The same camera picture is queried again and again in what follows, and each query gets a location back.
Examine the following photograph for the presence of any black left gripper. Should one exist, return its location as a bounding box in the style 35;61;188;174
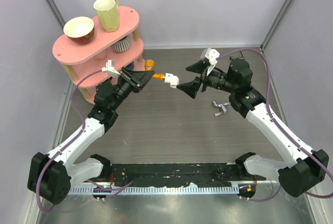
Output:
110;67;154;111

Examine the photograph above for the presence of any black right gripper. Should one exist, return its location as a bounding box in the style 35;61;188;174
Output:
177;59;237;99

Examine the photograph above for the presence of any orange faucet with chrome knob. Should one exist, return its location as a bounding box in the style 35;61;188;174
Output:
144;59;165;81

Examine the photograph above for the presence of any white PVC elbow fitting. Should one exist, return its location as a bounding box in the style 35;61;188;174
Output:
164;73;180;88

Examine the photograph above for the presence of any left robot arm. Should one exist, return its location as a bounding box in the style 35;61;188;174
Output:
28;68;155;212

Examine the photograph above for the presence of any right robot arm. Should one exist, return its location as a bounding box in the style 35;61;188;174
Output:
177;59;329;197

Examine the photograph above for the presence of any dark faucet with white elbow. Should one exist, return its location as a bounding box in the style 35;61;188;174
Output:
229;51;245;60

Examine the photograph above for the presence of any dark blue mug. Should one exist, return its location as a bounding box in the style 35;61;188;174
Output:
125;62;134;70

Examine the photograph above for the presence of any pink three-tier shelf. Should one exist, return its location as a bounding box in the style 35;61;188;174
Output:
52;6;148;106

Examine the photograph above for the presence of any striped grey bowl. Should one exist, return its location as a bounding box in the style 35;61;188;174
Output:
111;35;132;53

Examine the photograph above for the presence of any chrome faucet on table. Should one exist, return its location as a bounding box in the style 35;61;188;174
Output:
212;101;230;117

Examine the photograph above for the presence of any pink cup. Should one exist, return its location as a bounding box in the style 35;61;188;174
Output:
94;50;107;60

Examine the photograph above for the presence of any yellow-green mug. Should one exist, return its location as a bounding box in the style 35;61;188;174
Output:
93;0;120;32

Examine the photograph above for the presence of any red bowl white inside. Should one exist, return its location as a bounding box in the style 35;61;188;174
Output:
63;16;95;45

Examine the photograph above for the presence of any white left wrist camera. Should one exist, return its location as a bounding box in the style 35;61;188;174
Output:
101;59;121;77

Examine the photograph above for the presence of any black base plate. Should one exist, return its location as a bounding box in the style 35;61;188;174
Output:
80;162;267;190

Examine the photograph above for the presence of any slotted cable duct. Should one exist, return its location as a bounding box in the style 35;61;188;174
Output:
68;183;239;197

